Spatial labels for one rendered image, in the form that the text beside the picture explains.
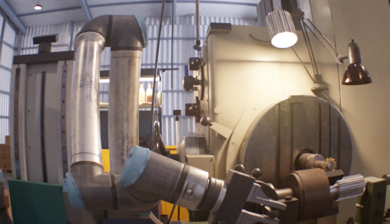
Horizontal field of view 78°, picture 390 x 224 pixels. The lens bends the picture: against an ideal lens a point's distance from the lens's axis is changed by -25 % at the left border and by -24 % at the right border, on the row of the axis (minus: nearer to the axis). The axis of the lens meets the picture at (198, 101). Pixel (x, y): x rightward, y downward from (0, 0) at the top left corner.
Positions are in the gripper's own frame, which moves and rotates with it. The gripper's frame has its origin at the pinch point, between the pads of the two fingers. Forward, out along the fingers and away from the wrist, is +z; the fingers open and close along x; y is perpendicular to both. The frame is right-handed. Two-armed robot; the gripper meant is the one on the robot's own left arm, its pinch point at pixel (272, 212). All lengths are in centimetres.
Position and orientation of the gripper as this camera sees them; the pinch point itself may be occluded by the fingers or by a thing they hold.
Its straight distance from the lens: 68.6
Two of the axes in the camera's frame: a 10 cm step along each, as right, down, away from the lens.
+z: 9.3, 3.7, 0.6
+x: 3.6, -9.3, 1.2
